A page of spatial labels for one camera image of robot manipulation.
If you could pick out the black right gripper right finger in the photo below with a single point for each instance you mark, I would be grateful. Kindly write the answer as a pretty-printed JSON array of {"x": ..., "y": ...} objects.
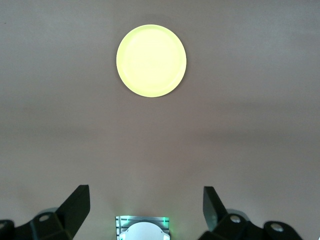
[{"x": 225, "y": 225}]

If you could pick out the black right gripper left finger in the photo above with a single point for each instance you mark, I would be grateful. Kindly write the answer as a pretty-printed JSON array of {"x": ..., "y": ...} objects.
[{"x": 67, "y": 217}]

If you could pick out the yellow round plate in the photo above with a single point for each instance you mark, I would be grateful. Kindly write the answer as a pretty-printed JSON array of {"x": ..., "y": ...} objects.
[{"x": 151, "y": 60}]

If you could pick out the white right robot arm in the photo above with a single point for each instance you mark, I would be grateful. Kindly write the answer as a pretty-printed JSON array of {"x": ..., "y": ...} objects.
[{"x": 143, "y": 232}]

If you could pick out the brown table cover sheet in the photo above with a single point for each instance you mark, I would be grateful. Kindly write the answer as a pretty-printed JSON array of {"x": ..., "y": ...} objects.
[{"x": 75, "y": 125}]

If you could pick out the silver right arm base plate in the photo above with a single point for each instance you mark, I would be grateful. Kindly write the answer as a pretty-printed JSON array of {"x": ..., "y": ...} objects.
[{"x": 120, "y": 222}]

